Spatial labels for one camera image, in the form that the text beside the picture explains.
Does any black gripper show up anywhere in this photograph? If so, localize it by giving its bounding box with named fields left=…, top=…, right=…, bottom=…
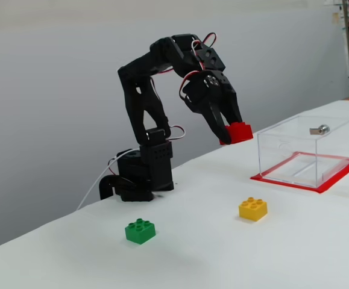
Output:
left=181, top=70, right=244, bottom=146

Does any red lego brick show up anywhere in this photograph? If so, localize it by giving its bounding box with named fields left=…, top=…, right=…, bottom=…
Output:
left=219, top=121, right=254, bottom=146

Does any silver box lock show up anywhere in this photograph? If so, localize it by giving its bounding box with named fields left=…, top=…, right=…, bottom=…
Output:
left=309, top=123, right=331, bottom=136

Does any yellow lego brick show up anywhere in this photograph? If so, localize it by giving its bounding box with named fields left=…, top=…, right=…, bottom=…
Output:
left=238, top=197, right=268, bottom=222

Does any transparent plastic box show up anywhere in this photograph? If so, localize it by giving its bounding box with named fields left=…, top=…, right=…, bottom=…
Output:
left=257, top=116, right=349, bottom=189

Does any green lego brick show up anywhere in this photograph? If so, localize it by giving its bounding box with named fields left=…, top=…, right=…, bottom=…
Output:
left=124, top=218, right=157, bottom=245

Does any red tape rectangle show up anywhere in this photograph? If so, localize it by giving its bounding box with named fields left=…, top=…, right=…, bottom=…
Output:
left=250, top=151, right=349, bottom=194

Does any black table clamp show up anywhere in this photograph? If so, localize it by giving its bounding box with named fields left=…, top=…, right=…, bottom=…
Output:
left=98, top=174, right=125, bottom=201

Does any white cable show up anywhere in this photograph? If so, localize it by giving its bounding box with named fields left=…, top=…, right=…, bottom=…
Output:
left=77, top=149, right=139, bottom=211

